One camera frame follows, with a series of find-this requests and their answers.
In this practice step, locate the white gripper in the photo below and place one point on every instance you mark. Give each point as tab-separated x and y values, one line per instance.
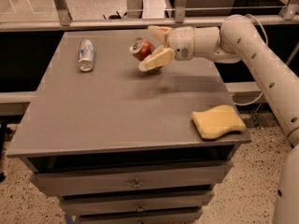
182	42

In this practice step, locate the red coke can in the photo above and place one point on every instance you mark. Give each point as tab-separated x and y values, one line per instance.
141	48

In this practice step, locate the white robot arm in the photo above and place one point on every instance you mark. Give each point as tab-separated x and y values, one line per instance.
238	40

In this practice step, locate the silver blue soda can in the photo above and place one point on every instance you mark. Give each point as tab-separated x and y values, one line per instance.
85	56

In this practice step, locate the yellow sponge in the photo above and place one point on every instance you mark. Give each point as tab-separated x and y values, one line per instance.
217	121

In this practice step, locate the grey drawer cabinet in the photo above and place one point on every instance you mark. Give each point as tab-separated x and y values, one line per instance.
116	117

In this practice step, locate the top grey drawer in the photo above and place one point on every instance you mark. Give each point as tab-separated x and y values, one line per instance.
132	178

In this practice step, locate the grey drawer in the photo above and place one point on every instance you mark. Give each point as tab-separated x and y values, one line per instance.
132	178
172	216
137	203

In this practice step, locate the middle grey drawer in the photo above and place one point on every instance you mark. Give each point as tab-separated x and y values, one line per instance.
137	203

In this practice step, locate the bottom grey drawer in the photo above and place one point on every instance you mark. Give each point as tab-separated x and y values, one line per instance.
172	216

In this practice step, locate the metal window railing frame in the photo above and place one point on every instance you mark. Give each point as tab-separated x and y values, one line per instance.
67	15

